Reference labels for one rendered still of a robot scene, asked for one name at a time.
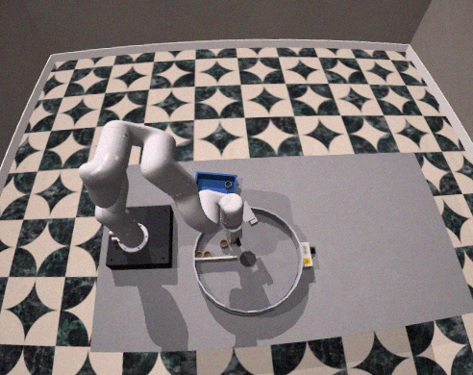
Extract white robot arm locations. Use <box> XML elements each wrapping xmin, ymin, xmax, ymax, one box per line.
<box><xmin>79</xmin><ymin>120</ymin><xmax>258</xmax><ymax>253</ymax></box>

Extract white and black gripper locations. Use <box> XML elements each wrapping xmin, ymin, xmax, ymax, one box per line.
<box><xmin>220</xmin><ymin>215</ymin><xmax>242</xmax><ymax>246</ymax></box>

